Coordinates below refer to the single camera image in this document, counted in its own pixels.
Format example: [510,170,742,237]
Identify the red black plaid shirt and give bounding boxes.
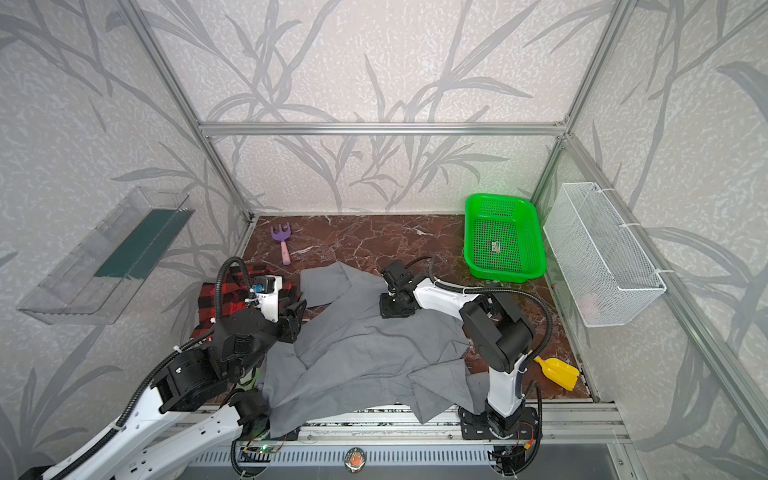
[190,263,299,338]

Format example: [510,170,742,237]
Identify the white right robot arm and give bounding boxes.
[379,260,553,428]

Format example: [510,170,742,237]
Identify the aluminium frame rails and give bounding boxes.
[116,0,768,480]

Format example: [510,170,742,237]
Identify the yellow toy shovel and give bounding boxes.
[534,356,580,391]

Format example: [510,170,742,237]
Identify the white wire mesh basket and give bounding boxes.
[543,182,666,328]

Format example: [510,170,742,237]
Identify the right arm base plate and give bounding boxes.
[458,403,539,443]

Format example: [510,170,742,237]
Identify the purple pink toy rake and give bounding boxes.
[270,223,291,266]

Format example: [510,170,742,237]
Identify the black green work glove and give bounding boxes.
[237,367,261,391]

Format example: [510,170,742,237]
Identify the round red emblem button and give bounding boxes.
[344,447,367,474]

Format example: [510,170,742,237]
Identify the green plastic basket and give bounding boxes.
[463,194,547,284]

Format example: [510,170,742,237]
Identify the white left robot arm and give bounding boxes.
[23,257,307,479]

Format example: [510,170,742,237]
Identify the clear plastic wall shelf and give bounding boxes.
[17,187,195,326]

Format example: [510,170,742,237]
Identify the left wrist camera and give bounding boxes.
[249,275,283,323]

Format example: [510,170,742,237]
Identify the grey long sleeve shirt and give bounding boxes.
[259,262,489,436]

